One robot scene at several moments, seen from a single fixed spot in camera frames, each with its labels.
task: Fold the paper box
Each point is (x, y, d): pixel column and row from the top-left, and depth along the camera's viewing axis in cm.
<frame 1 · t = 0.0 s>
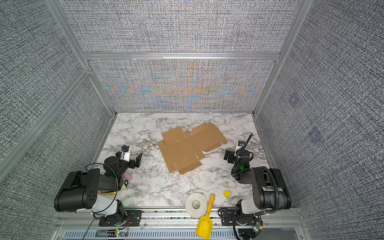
left hand: (133, 152, 92), fingers open
right hand: (234, 150, 94), fingers open
flat brown cardboard box: (182, 150, 102), on the table
small yellow bottle cap: (227, 193, 81), point 2 cm above the table

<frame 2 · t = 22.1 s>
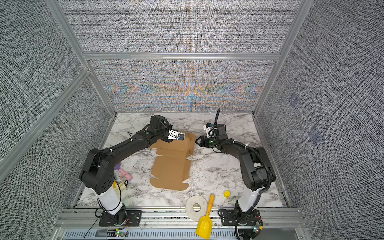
left hand: (174, 127, 91), fingers closed
right hand: (198, 140, 94), fingers open
flat brown cardboard box: (172, 168, 89), point 3 cm above the table
the other named things where they were.

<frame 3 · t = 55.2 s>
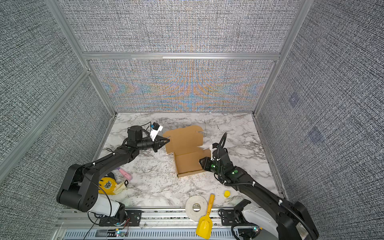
left hand: (168, 140, 84), fingers closed
right hand: (198, 160, 82), fingers closed
flat brown cardboard box: (184, 142, 94), point 9 cm above the table
the other named things where they were.

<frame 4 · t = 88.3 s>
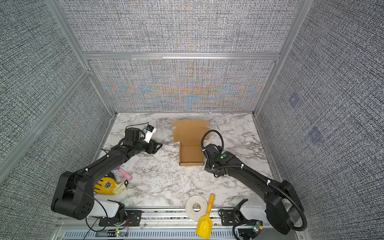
left hand: (157, 143, 88), fingers open
right hand: (210, 168, 84), fingers open
flat brown cardboard box: (189, 137, 92), point 13 cm above the table
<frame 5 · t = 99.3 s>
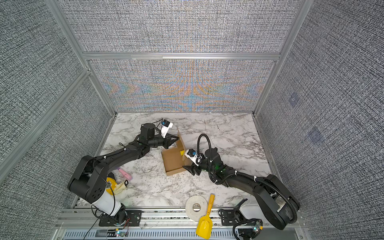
left hand: (178, 139, 86), fingers closed
right hand: (186, 159, 83), fingers open
flat brown cardboard box: (173, 161, 94), on the table
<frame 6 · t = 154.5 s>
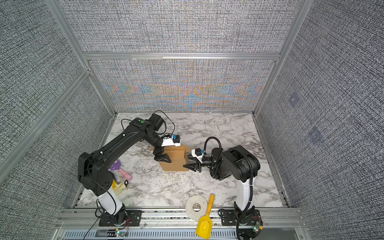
left hand: (170, 151, 80), fingers open
right hand: (184, 160, 85), fingers open
